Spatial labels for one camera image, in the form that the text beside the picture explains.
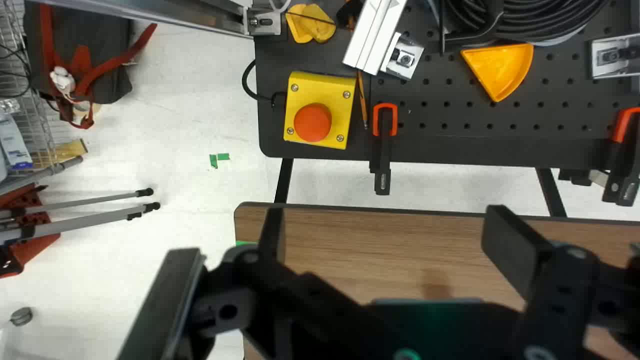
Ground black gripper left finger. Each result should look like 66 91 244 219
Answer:
117 206 374 360

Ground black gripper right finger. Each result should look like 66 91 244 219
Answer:
479 206 640 360

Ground orange black clamp right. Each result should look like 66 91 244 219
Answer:
601 105 640 206

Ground orange black clamp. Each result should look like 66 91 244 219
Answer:
601 105 640 206
369 102 397 196

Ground yellow emergency stop box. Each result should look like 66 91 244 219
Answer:
281 72 355 149

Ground black perforated workbench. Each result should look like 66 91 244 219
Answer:
242 0 638 216

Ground orange black clamp left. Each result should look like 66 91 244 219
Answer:
369 102 397 196

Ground orange wedge piece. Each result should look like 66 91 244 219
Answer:
459 43 534 102

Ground white tag marker right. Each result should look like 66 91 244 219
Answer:
590 32 640 79

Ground white tag marker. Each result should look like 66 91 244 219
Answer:
590 32 640 79
381 32 424 79

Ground small gray round cap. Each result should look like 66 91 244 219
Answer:
9 306 34 326

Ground tripod legs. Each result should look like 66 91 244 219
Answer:
0 185 160 277

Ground white tag marker centre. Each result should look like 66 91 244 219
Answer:
381 32 424 79

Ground yellow wedge piece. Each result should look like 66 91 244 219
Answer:
285 3 337 43

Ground white aluminum profile piece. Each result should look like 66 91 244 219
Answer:
341 0 408 76

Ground black red bag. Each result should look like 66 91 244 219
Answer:
21 0 156 130

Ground aluminum rail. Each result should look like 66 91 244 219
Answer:
40 0 281 37

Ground black coiled cable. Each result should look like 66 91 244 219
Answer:
437 0 609 48

